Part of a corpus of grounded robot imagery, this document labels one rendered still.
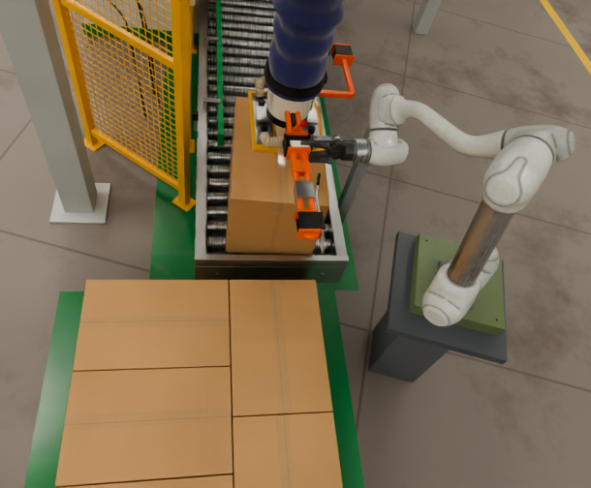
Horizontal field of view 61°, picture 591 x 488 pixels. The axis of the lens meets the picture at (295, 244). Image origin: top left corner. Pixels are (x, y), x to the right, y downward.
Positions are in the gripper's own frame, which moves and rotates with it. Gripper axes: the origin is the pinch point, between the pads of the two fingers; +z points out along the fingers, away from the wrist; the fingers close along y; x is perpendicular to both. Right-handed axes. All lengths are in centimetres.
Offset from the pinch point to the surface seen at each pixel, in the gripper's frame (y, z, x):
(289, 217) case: 35.8, -1.7, -4.4
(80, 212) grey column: 119, 102, 60
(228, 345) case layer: 67, 24, -47
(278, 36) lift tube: -30.0, 9.3, 21.6
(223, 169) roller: 67, 23, 48
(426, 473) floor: 122, -73, -96
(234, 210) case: 33.9, 20.8, -2.5
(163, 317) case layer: 67, 50, -33
